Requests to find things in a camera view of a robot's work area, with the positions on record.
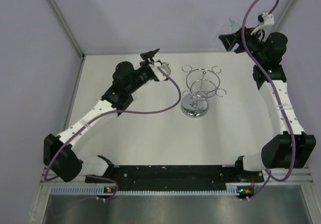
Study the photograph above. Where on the grey cable duct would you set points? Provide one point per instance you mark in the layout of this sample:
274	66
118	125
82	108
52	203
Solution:
106	191

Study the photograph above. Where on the aluminium frame post right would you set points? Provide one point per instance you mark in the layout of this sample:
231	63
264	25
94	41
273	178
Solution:
284	15

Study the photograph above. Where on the chrome wine glass rack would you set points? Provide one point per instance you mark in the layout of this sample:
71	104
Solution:
202	84

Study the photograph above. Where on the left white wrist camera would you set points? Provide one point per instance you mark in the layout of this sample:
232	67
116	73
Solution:
161	70

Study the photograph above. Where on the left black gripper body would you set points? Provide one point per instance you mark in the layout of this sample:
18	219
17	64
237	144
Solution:
148	57

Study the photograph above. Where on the aluminium frame post left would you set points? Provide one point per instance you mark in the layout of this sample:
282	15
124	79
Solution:
65	27

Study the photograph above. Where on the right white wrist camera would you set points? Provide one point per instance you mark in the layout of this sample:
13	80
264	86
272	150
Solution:
265	19

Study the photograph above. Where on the clear wine glass two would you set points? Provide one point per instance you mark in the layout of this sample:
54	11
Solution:
230	27

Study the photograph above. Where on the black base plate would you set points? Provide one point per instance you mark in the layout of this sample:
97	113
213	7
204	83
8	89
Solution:
179	177

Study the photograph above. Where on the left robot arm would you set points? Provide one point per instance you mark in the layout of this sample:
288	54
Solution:
60	150

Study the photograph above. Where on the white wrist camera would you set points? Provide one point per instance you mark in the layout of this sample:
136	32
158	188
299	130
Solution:
265	19
161	70

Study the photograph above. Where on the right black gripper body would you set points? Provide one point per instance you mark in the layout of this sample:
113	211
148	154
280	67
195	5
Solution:
252	41

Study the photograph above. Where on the aluminium frame post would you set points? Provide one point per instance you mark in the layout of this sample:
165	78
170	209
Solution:
284	15
65	27

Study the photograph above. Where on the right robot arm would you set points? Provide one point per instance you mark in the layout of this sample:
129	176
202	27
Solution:
290	145

